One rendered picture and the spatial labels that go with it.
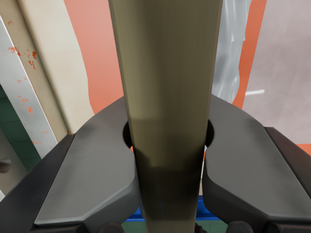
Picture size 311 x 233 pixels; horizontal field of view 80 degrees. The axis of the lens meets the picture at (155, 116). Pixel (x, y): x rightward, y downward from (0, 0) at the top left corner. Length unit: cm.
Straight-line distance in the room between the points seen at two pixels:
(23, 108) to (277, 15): 33
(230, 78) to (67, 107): 23
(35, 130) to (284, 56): 34
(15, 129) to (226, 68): 178
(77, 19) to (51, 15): 3
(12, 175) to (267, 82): 38
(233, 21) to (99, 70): 17
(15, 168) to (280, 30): 40
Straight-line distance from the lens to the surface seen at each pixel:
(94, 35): 25
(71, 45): 27
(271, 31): 28
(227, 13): 24
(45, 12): 27
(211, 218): 40
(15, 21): 27
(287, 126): 36
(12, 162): 35
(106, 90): 27
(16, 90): 28
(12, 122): 186
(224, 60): 26
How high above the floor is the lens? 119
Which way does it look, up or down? 57 degrees down
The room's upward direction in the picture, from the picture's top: 179 degrees counter-clockwise
